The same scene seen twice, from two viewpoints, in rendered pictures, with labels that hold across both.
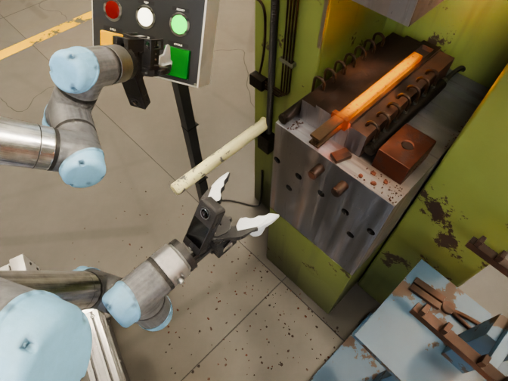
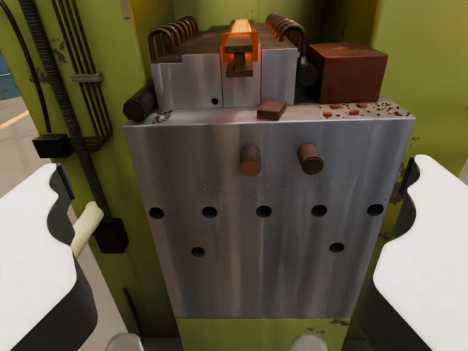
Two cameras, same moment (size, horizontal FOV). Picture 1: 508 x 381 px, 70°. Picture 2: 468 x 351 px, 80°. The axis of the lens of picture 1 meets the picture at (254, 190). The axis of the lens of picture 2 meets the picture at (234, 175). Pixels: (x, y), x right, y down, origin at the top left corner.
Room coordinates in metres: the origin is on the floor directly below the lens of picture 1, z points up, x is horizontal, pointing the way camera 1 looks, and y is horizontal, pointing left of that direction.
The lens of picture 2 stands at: (0.35, 0.07, 1.05)
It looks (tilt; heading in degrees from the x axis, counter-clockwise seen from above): 32 degrees down; 318
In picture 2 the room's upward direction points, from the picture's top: 3 degrees counter-clockwise
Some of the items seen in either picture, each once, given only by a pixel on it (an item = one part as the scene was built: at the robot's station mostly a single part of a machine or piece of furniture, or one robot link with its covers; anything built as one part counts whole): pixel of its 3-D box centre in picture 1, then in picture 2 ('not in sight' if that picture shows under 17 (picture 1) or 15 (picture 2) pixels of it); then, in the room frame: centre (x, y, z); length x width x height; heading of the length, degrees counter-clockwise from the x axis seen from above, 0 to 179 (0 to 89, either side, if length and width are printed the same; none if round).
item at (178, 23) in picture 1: (179, 24); not in sight; (0.88, 0.19, 1.09); 0.05 x 0.03 x 0.04; 45
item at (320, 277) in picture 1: (343, 222); (256, 278); (0.77, -0.39, 0.23); 0.56 x 0.38 x 0.47; 135
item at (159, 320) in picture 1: (144, 305); not in sight; (0.22, 0.23, 0.88); 0.11 x 0.08 x 0.11; 72
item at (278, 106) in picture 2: (340, 155); (271, 109); (0.59, -0.22, 0.92); 0.04 x 0.03 x 0.01; 114
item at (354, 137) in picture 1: (378, 85); (229, 52); (0.80, -0.34, 0.96); 0.42 x 0.20 x 0.09; 135
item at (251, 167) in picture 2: (316, 171); (250, 160); (0.57, -0.16, 0.87); 0.04 x 0.03 x 0.03; 135
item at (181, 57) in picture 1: (177, 62); not in sight; (0.84, 0.21, 1.01); 0.07 x 0.05 x 0.07; 70
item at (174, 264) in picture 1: (172, 264); not in sight; (0.27, 0.15, 0.98); 0.08 x 0.05 x 0.08; 45
